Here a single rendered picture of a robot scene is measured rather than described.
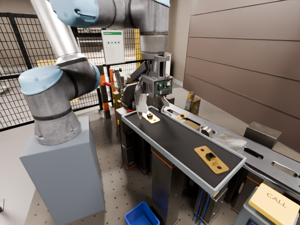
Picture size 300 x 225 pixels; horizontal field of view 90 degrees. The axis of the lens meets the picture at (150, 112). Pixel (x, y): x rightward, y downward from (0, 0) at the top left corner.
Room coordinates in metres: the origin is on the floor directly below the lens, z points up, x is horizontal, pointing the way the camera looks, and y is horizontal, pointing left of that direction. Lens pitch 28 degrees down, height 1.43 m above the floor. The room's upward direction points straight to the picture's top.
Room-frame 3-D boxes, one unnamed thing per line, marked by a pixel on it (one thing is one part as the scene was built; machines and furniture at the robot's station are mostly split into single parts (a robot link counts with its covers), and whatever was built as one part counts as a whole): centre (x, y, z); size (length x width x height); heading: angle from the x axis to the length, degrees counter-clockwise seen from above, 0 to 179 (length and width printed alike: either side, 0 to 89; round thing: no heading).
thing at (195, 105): (0.92, -0.30, 0.87); 0.12 x 0.07 x 0.35; 128
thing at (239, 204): (0.42, -0.44, 0.84); 0.12 x 0.05 x 0.29; 128
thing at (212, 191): (0.36, -0.06, 1.16); 0.37 x 0.14 x 0.02; 38
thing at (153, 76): (0.44, -0.01, 1.32); 0.09 x 0.08 x 0.12; 32
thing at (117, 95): (1.01, 0.24, 0.87); 0.10 x 0.07 x 0.35; 128
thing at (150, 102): (0.70, 0.04, 0.95); 0.18 x 0.13 x 0.49; 38
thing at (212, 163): (0.26, -0.14, 1.17); 0.08 x 0.04 x 0.01; 20
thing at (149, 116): (0.47, 0.00, 1.17); 0.08 x 0.04 x 0.01; 32
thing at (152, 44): (0.45, -0.01, 1.40); 0.08 x 0.08 x 0.05
